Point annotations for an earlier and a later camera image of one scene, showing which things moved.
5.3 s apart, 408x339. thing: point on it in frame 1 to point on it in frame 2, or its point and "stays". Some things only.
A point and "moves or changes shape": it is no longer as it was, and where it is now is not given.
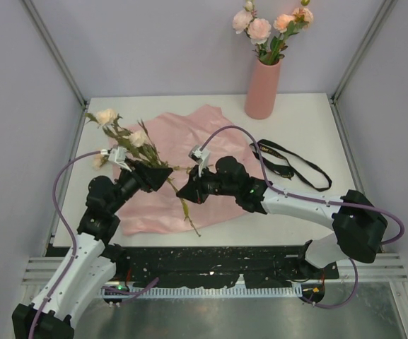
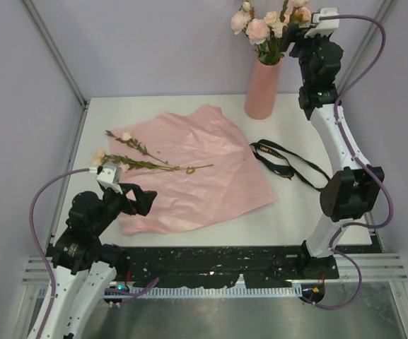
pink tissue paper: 197,138 stays
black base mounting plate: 215,267 stays
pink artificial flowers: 258,29 stays
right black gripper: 193,191 to 290,36
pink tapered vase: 261,95 stays
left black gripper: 154,176 to 143,198
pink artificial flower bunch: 139,146 moves or changes shape
